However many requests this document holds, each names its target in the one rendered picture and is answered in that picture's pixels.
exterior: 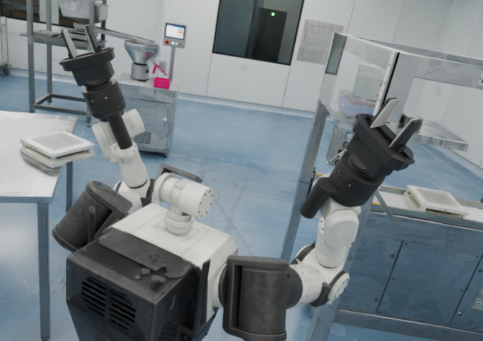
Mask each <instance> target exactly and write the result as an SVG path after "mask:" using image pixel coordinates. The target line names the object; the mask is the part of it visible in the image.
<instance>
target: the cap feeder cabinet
mask: <svg viewBox="0 0 483 341"><path fill-rule="evenodd" d="M130 75H131V73H125V72H124V73H122V74H121V75H120V76H119V77H118V78H117V81H118V84H119V87H120V89H121V92H122V94H123V97H124V100H125V102H126V107H125V109H124V111H125V112H128V111H130V110H133V109H136V110H137V112H138V113H139V115H140V117H141V120H142V122H143V125H144V129H145V131H144V132H143V133H140V134H138V135H135V136H133V137H130V138H131V140H132V142H134V143H135V144H136V145H137V148H138V150H144V151H151V152H157V153H164V154H165V155H163V157H164V158H166V157H167V156H166V153H169V151H170V148H171V144H172V141H173V135H174V128H175V115H176V109H177V102H178V89H179V84H180V81H178V80H172V81H171V82H170V87H169V89H165V88H156V87H154V86H153V85H154V78H155V77H153V76H149V77H148V78H149V79H145V80H142V79H140V81H138V79H136V78H132V77H130Z"/></svg>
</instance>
